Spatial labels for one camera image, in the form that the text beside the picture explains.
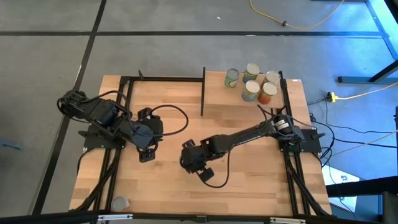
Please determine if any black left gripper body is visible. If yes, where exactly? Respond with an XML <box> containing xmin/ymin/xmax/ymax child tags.
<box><xmin>132</xmin><ymin>115</ymin><xmax>165</xmax><ymax>149</ymax></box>

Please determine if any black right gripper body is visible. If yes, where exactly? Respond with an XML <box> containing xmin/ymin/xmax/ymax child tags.
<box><xmin>181</xmin><ymin>143</ymin><xmax>218</xmax><ymax>174</ymax></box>

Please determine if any pale labelled tin can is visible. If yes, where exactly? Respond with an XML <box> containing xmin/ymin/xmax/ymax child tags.
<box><xmin>111</xmin><ymin>195</ymin><xmax>130</xmax><ymax>213</ymax></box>

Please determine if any green labelled tin can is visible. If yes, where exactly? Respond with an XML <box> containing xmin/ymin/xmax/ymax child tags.
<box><xmin>224</xmin><ymin>68</ymin><xmax>240</xmax><ymax>89</ymax></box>

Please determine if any blue cherries tin can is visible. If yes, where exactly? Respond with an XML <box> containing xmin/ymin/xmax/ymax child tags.
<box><xmin>241</xmin><ymin>80</ymin><xmax>261</xmax><ymax>103</ymax></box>
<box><xmin>242</xmin><ymin>63</ymin><xmax>261</xmax><ymax>84</ymax></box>

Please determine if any orange-red labelled tin can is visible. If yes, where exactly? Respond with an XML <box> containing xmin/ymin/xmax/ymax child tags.
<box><xmin>257</xmin><ymin>82</ymin><xmax>279</xmax><ymax>105</ymax></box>

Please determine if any yellow green beans tin can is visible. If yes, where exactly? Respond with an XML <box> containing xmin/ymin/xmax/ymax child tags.
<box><xmin>262</xmin><ymin>70</ymin><xmax>280</xmax><ymax>86</ymax></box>

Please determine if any black rig crossbar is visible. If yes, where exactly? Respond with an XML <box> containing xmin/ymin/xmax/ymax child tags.
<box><xmin>0</xmin><ymin>210</ymin><xmax>398</xmax><ymax>224</ymax></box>

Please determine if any white sheet with blue marks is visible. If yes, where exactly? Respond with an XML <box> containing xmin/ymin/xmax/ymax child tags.
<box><xmin>322</xmin><ymin>164</ymin><xmax>360</xmax><ymax>213</ymax></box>

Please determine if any black beam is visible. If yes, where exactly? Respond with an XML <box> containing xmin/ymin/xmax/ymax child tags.
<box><xmin>325</xmin><ymin>175</ymin><xmax>398</xmax><ymax>198</ymax></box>

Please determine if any black metal stand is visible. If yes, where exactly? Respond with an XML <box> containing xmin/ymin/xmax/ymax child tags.
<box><xmin>337</xmin><ymin>0</ymin><xmax>398</xmax><ymax>85</ymax></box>

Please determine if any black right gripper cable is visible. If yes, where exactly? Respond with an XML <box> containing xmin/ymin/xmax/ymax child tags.
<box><xmin>203</xmin><ymin>146</ymin><xmax>234</xmax><ymax>189</ymax></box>

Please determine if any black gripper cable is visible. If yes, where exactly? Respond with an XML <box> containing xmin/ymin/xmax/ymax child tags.
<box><xmin>148</xmin><ymin>104</ymin><xmax>190</xmax><ymax>138</ymax></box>
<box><xmin>203</xmin><ymin>146</ymin><xmax>234</xmax><ymax>189</ymax></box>

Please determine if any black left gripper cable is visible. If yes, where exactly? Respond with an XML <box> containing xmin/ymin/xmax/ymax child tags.
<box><xmin>148</xmin><ymin>104</ymin><xmax>190</xmax><ymax>138</ymax></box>

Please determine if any black aluminium table frame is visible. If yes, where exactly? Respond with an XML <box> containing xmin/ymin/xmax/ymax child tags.
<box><xmin>73</xmin><ymin>70</ymin><xmax>332</xmax><ymax>218</ymax></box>

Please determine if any silver bracket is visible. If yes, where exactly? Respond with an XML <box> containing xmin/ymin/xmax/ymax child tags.
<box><xmin>269</xmin><ymin>217</ymin><xmax>307</xmax><ymax>224</ymax></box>
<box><xmin>97</xmin><ymin>213</ymin><xmax>134</xmax><ymax>222</ymax></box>

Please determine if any black floor cable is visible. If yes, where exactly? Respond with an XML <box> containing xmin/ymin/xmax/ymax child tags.
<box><xmin>309</xmin><ymin>98</ymin><xmax>398</xmax><ymax>150</ymax></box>

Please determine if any yellow extension cord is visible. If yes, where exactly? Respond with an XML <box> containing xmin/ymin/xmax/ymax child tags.
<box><xmin>326</xmin><ymin>81</ymin><xmax>398</xmax><ymax>103</ymax></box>

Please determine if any yellow floor cable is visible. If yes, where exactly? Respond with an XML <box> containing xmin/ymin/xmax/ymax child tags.
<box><xmin>249</xmin><ymin>0</ymin><xmax>345</xmax><ymax>31</ymax></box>

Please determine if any beige floor cable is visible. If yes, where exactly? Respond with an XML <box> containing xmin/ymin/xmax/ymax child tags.
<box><xmin>329</xmin><ymin>130</ymin><xmax>398</xmax><ymax>157</ymax></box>

